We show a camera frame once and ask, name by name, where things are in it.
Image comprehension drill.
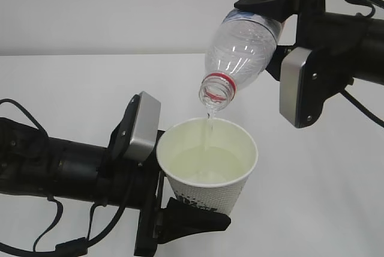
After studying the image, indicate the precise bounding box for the white paper cup green logo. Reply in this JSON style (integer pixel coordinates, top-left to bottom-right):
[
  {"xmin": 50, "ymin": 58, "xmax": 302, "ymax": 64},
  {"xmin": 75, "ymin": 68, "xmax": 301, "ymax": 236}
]
[{"xmin": 156, "ymin": 118, "xmax": 259, "ymax": 215}]

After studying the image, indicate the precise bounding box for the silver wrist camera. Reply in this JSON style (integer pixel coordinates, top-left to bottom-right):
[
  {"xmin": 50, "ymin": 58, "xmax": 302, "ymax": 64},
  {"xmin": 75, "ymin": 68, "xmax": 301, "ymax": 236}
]
[
  {"xmin": 124, "ymin": 91, "xmax": 161, "ymax": 163},
  {"xmin": 279, "ymin": 47, "xmax": 311, "ymax": 128}
]

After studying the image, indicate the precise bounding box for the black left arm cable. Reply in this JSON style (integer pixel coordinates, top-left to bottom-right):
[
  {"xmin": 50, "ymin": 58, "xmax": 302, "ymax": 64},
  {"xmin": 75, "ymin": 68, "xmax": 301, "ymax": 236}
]
[{"xmin": 0, "ymin": 98, "xmax": 136, "ymax": 253}]

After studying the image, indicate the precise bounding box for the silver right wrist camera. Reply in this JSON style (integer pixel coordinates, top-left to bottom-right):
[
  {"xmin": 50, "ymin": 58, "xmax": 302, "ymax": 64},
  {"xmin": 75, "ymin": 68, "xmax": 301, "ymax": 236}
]
[{"xmin": 279, "ymin": 47, "xmax": 311, "ymax": 128}]

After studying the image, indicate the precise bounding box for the Nongfu Spring water bottle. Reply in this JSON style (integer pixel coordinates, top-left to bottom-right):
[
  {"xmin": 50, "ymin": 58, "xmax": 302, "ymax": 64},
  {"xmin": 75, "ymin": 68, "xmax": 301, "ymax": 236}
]
[{"xmin": 199, "ymin": 8, "xmax": 284, "ymax": 118}]

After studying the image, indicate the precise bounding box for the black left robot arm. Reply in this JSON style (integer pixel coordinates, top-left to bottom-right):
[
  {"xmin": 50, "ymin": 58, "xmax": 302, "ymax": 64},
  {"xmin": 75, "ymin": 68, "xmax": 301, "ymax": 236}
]
[{"xmin": 1, "ymin": 92, "xmax": 231, "ymax": 256}]

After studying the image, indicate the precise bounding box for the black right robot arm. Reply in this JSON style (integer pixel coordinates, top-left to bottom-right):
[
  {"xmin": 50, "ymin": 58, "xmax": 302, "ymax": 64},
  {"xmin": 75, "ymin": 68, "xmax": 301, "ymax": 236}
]
[{"xmin": 234, "ymin": 0, "xmax": 383, "ymax": 128}]

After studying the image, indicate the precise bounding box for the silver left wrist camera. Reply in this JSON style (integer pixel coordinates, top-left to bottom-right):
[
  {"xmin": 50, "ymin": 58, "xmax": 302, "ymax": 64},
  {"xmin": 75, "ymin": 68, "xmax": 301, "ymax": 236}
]
[{"xmin": 124, "ymin": 91, "xmax": 161, "ymax": 163}]

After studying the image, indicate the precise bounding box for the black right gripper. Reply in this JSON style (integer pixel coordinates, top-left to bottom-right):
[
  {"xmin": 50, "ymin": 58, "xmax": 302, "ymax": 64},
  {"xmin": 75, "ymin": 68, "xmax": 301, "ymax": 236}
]
[{"xmin": 234, "ymin": 0, "xmax": 326, "ymax": 82}]

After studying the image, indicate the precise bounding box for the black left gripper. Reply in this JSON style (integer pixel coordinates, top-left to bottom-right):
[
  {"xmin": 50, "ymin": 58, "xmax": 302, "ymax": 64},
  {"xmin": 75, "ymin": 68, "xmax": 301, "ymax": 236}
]
[{"xmin": 98, "ymin": 129, "xmax": 232, "ymax": 257}]

